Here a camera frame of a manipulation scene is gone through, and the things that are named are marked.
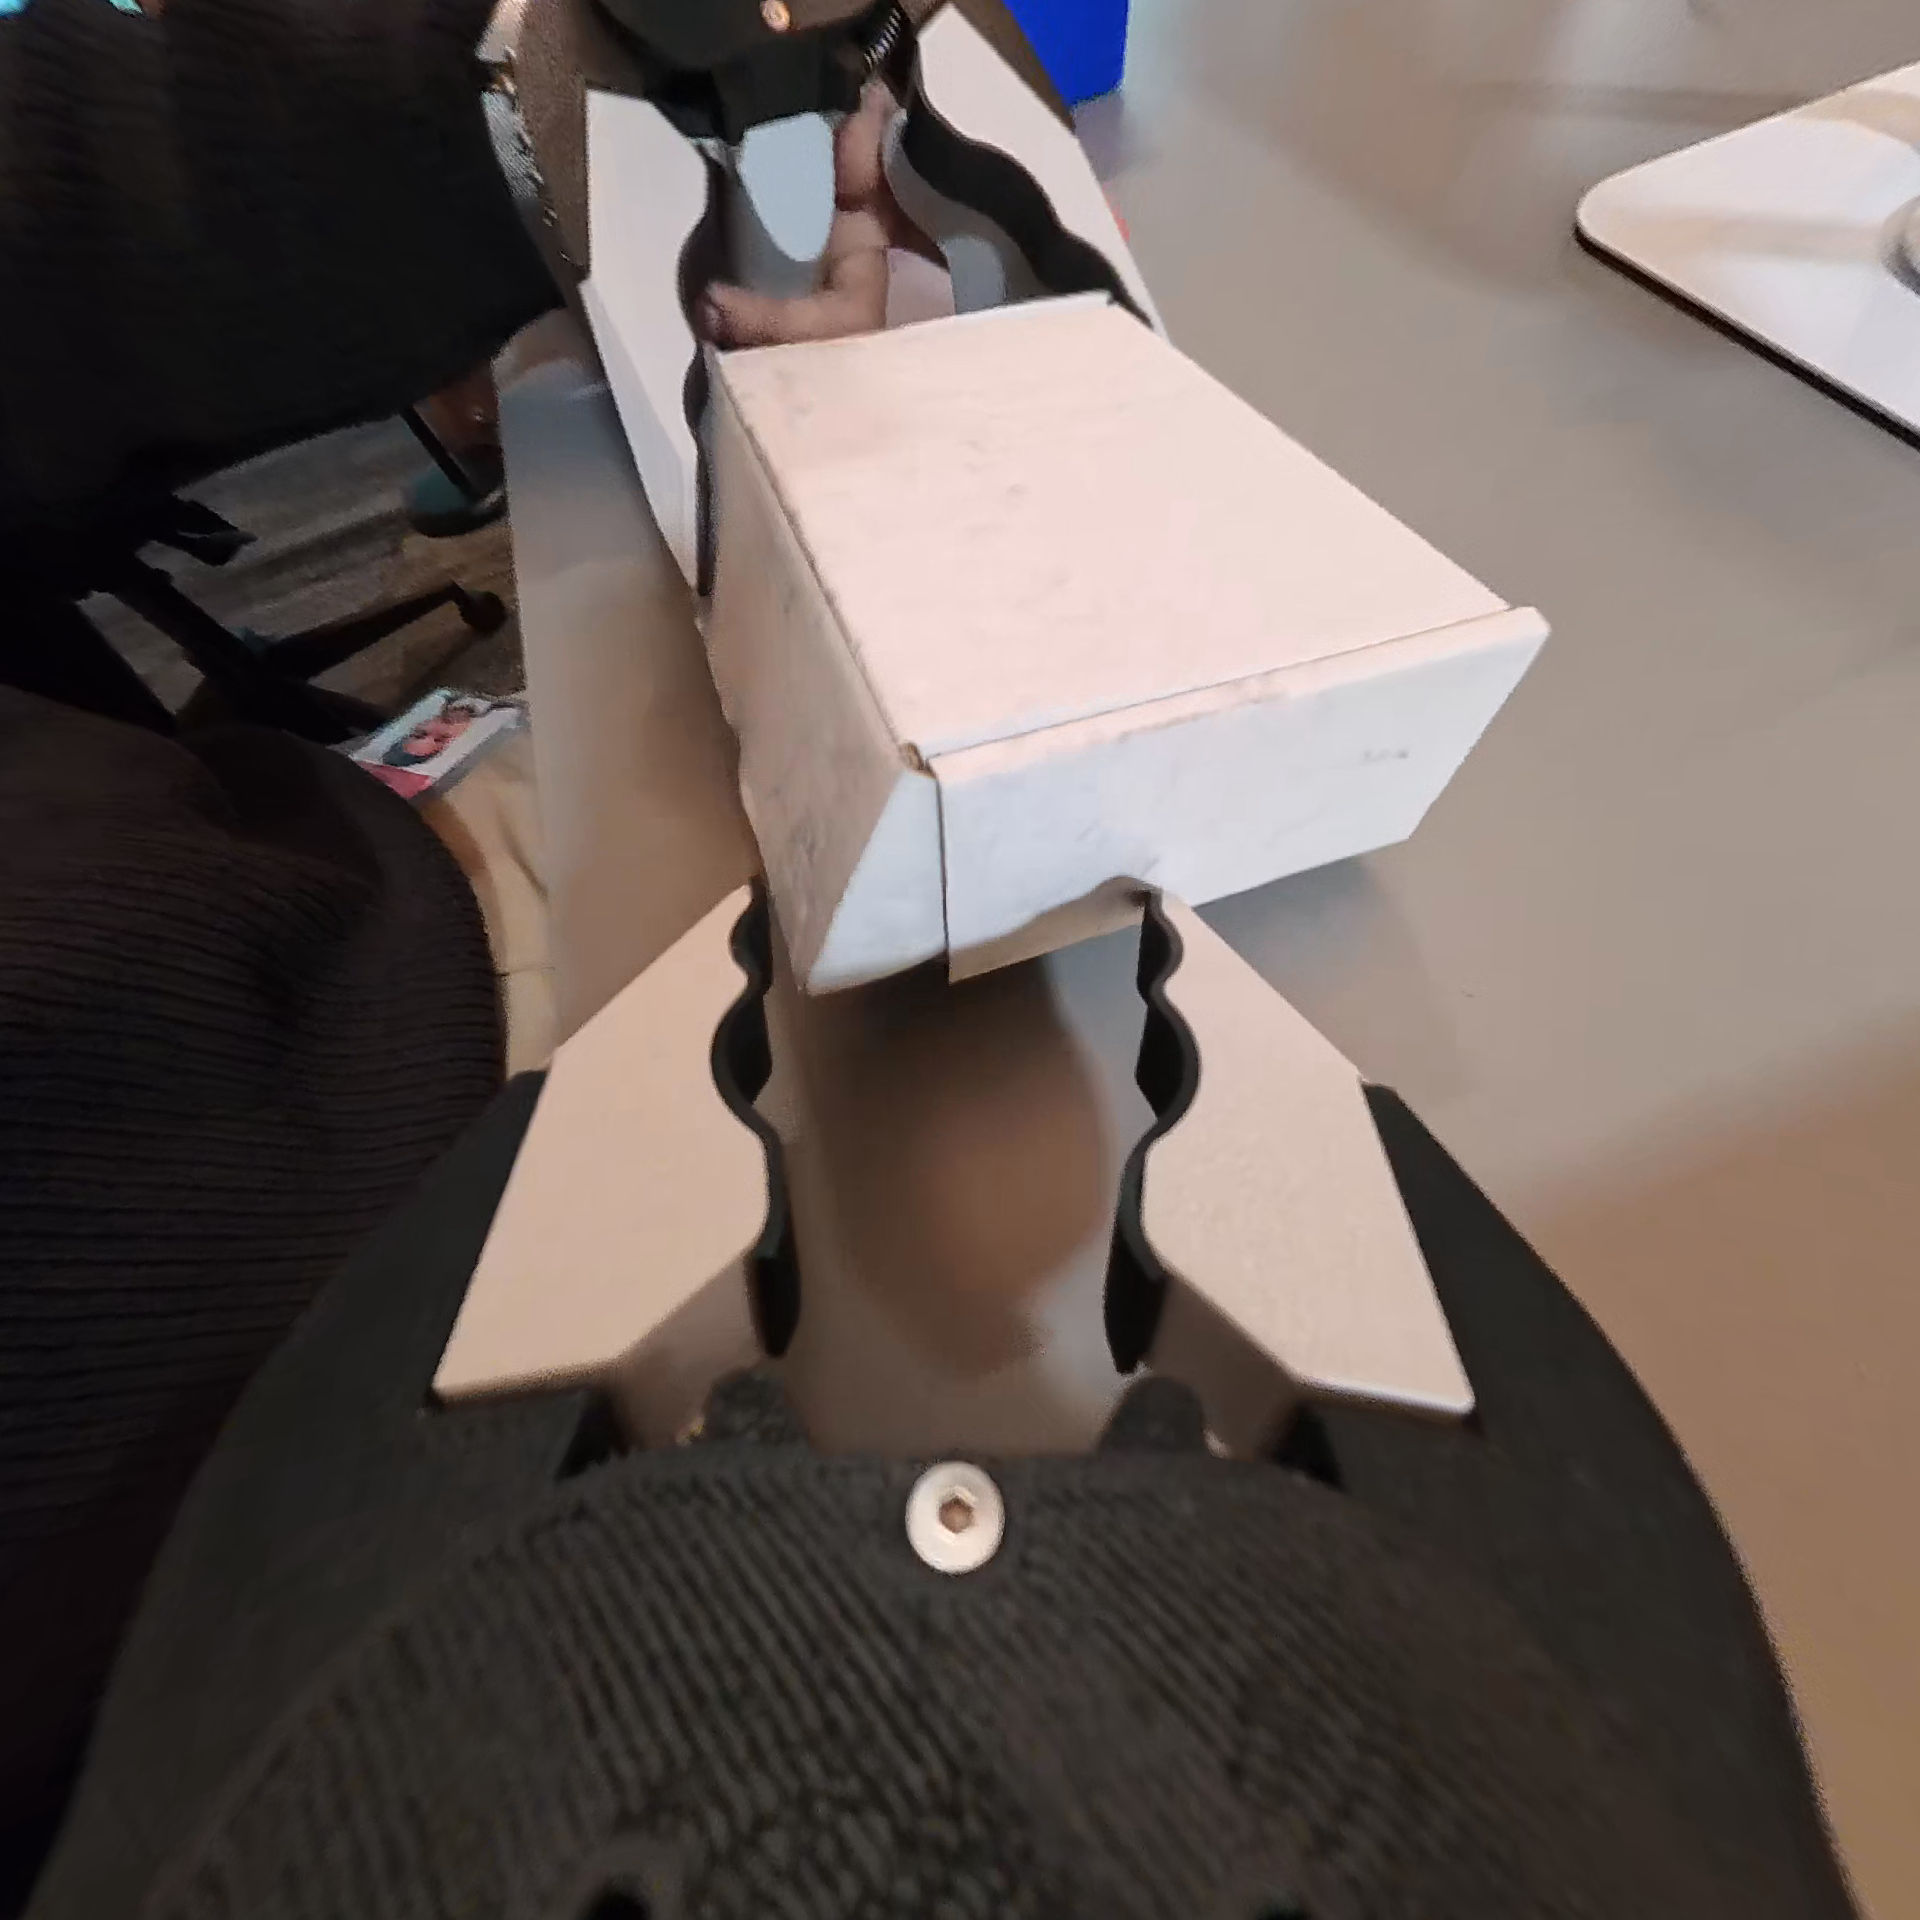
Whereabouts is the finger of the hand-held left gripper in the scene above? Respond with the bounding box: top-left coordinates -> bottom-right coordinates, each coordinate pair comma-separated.
884,0 -> 1165,331
575,87 -> 721,595

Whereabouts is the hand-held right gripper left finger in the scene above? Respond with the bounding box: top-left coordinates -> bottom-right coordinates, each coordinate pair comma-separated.
431,884 -> 799,1449

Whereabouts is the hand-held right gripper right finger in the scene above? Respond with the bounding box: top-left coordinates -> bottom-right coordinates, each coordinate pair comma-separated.
1105,892 -> 1476,1466

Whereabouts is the blue plastic bin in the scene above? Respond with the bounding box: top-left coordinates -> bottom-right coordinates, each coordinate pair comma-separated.
1006,0 -> 1126,107

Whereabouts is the white cardboard box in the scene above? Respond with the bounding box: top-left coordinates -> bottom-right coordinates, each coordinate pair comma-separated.
698,293 -> 1549,994

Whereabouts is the person's left forearm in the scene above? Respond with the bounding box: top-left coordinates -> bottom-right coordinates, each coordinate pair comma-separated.
0,0 -> 565,505

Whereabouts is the grey desk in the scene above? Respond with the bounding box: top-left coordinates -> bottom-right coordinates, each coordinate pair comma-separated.
495,0 -> 1920,1802

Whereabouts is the person's left hand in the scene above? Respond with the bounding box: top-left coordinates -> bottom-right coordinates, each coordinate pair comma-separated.
702,87 -> 941,347

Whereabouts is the silver studded wristband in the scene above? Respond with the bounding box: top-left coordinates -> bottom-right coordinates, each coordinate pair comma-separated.
481,0 -> 594,308

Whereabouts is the teal shoe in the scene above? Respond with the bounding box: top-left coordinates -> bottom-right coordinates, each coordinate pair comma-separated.
406,448 -> 507,537

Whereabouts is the printed card in clear sleeve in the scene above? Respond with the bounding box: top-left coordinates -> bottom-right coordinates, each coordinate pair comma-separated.
351,690 -> 529,804

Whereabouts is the black chair base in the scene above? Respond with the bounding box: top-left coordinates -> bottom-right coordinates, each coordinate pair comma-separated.
82,405 -> 511,745

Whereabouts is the white stand base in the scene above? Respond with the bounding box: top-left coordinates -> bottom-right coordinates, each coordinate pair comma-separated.
1575,65 -> 1920,448

